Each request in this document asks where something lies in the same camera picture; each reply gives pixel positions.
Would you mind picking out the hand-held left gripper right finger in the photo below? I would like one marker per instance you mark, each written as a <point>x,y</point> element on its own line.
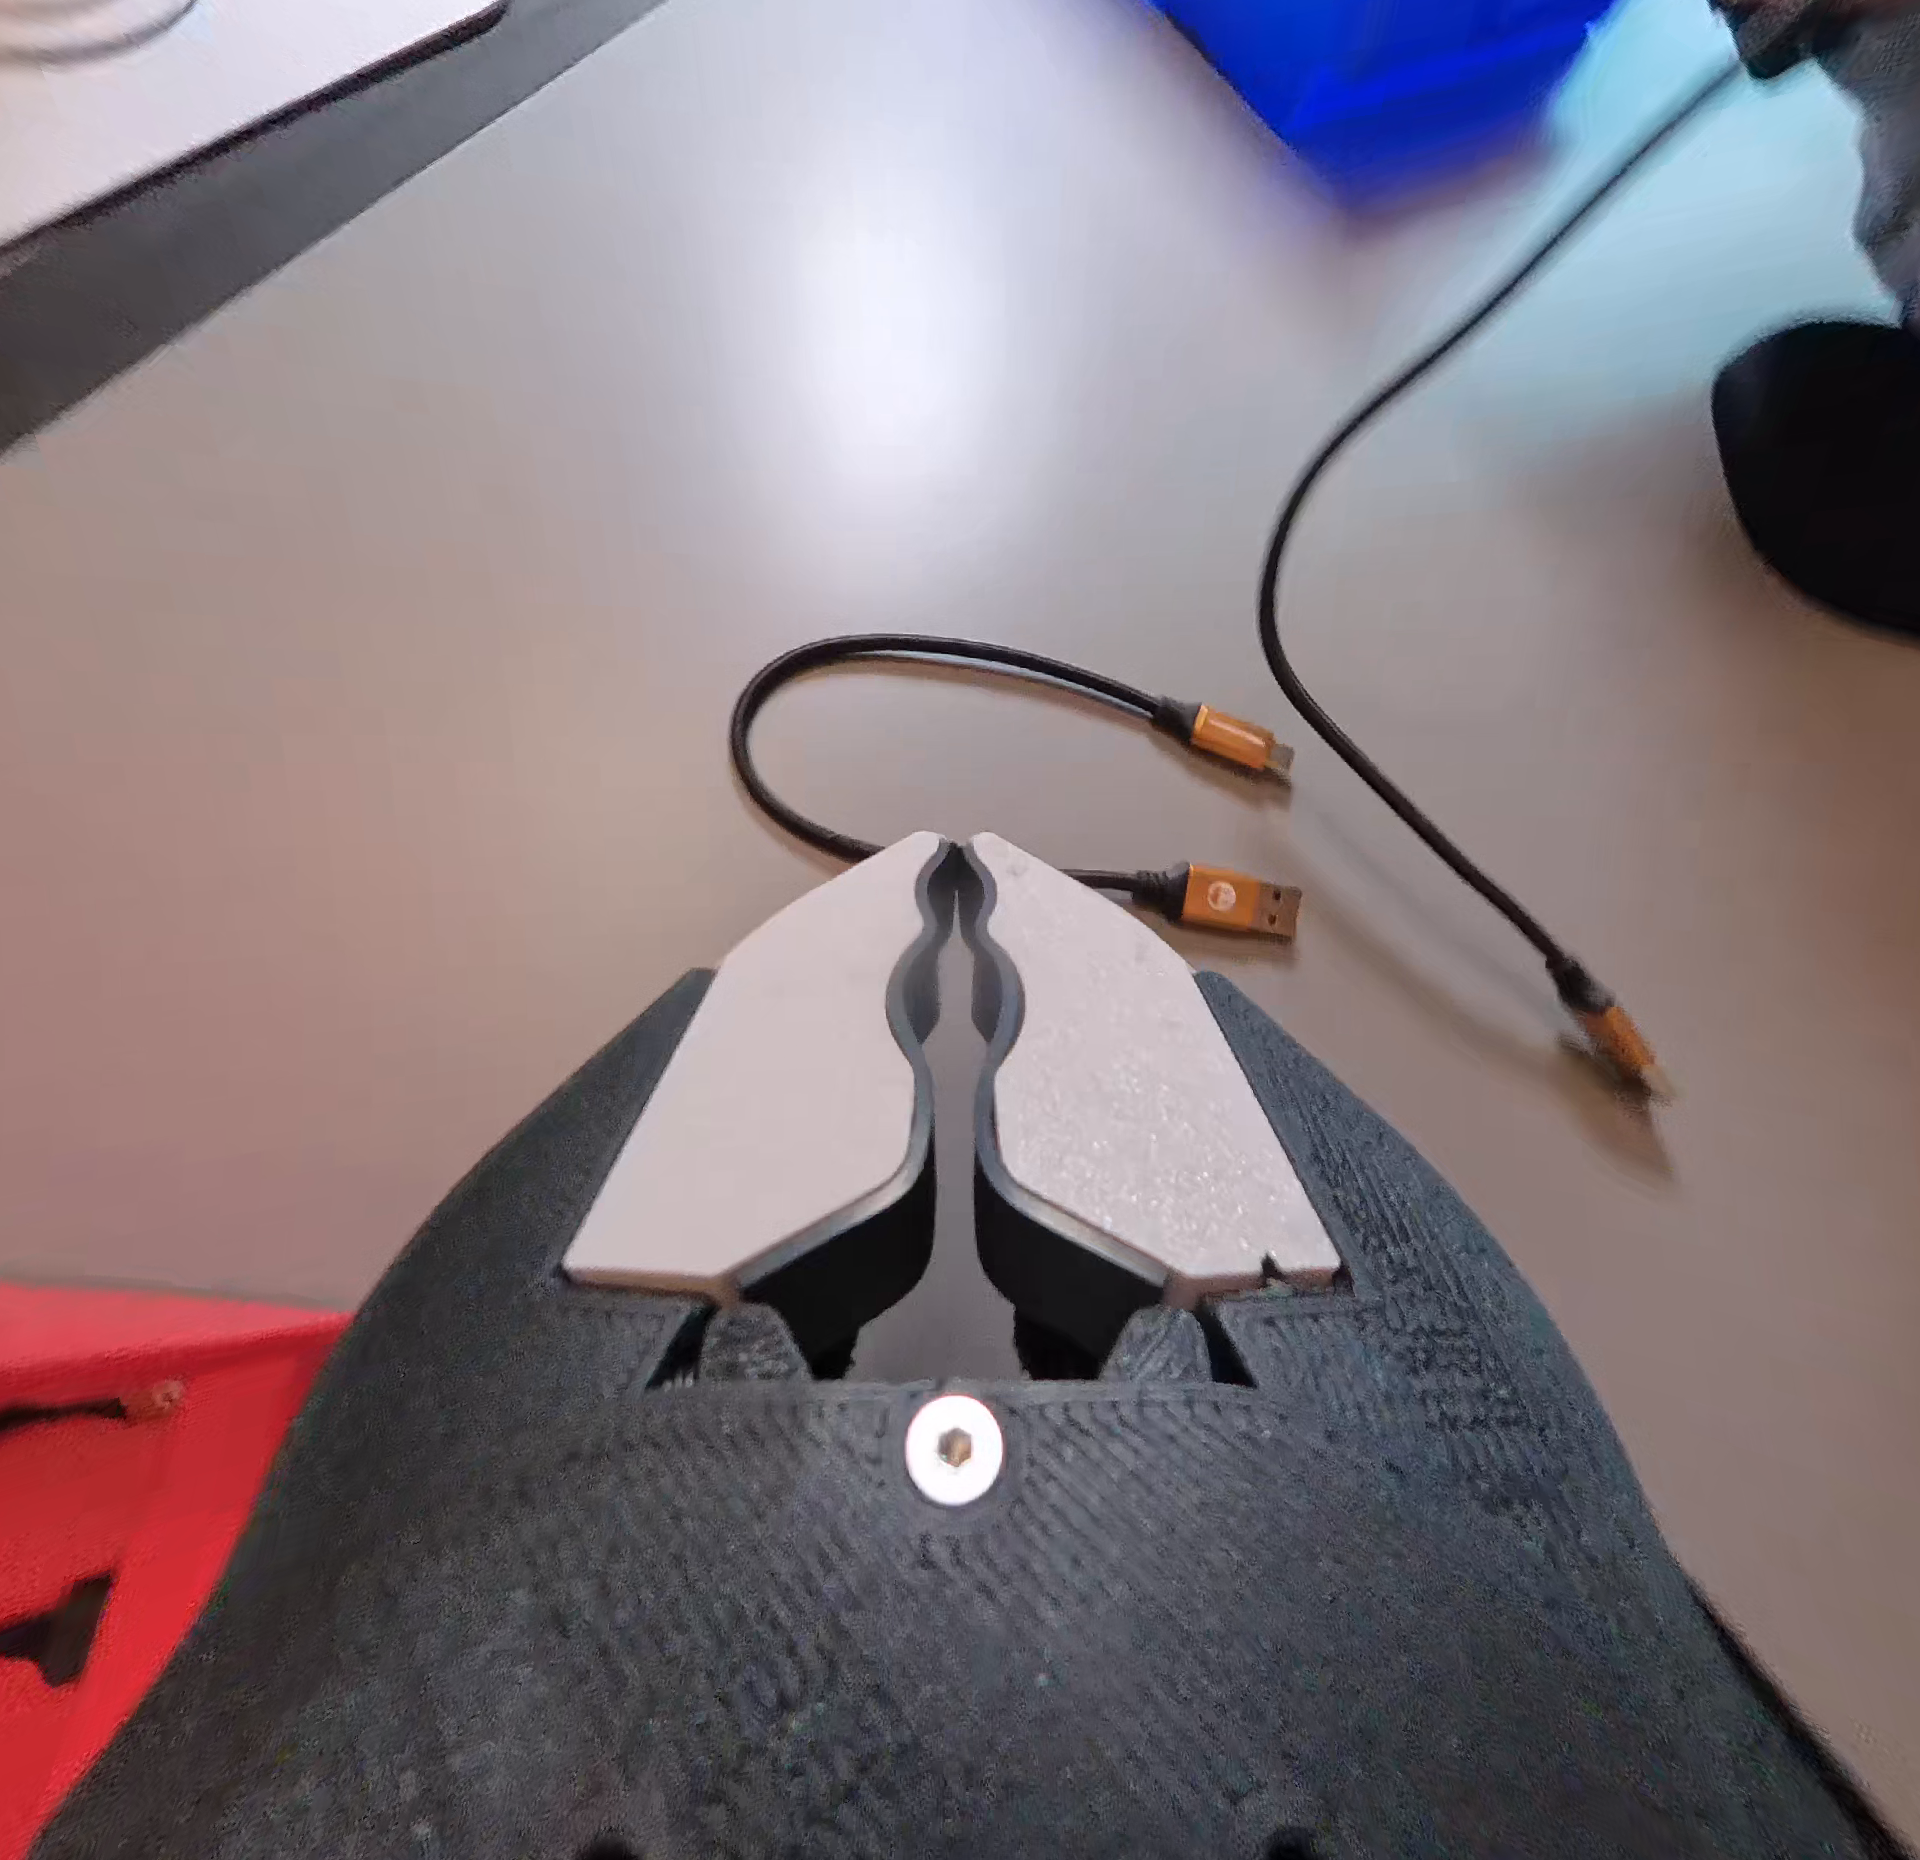
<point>1139,1124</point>

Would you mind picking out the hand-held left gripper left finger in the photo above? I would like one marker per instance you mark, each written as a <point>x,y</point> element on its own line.
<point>766,1111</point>

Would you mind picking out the blue storage bin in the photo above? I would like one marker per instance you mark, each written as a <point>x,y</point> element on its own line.
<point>1393,45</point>

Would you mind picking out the red storage bin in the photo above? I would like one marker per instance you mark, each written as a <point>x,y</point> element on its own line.
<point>150,1516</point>

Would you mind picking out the black bin divider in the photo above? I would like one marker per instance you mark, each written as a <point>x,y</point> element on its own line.
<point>61,1635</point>

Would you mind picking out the white book stand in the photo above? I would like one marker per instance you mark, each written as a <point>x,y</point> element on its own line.
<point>227,61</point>

